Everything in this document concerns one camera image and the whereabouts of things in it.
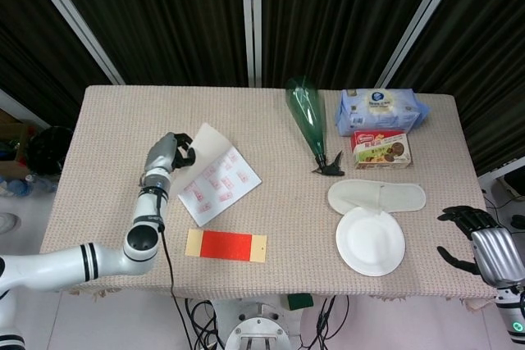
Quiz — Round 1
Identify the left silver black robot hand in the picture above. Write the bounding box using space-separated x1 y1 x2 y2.
143 131 197 175

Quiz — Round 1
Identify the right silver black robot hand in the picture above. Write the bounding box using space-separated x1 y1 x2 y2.
436 205 525 288

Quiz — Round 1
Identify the notebook with yellow cover band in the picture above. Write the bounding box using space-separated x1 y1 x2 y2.
176 122 263 228

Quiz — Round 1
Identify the red and tan bookmark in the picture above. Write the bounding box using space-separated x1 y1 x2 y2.
185 229 268 263

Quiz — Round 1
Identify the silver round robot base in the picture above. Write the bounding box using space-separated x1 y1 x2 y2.
212 296 313 350

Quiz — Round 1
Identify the white equipment stand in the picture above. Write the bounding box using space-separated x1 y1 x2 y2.
477 157 525 211

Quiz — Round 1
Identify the white disposable slipper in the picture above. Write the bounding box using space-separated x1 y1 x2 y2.
326 179 427 216

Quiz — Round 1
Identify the beige woven tablecloth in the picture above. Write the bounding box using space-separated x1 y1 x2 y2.
39 85 500 310

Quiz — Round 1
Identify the clear water bottle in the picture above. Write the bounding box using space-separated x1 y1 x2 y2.
24 173 58 193

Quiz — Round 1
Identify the white paper plate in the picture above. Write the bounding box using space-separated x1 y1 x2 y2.
335 206 407 278

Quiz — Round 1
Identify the black curtain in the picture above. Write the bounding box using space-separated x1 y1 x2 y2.
0 0 525 175

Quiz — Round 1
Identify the brown cardboard box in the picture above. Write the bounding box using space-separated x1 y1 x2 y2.
0 107 36 179

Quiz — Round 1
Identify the blue water bottle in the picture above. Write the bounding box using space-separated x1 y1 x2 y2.
0 177 32 198

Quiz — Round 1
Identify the green bottle black spray trigger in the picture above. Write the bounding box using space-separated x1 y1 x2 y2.
285 75 346 176

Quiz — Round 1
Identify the red green biscuit box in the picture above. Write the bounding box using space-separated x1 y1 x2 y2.
349 130 413 170

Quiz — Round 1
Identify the blue tissue pack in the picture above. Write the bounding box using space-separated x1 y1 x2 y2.
335 88 431 137

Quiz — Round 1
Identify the green block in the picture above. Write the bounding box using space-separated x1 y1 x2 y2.
286 293 315 311

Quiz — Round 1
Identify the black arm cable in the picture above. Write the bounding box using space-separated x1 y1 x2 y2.
155 189 194 350

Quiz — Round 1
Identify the white frame rail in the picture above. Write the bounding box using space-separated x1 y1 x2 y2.
0 88 53 129

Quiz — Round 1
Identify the white metal frame post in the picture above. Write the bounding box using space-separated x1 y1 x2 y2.
18 0 126 85
375 0 471 89
240 0 263 88

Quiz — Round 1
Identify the black cable bundle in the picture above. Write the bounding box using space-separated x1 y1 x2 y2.
299 296 349 350
184 298 225 350

